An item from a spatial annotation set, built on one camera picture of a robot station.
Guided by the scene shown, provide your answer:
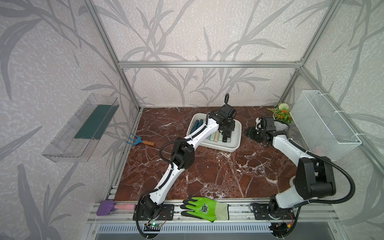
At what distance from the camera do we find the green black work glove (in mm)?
725

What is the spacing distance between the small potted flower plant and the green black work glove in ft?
2.07

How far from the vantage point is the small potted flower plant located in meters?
0.95

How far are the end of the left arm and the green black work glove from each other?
1.31ft

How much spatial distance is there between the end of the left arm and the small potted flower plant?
1.12ft

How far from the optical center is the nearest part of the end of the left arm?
72cm
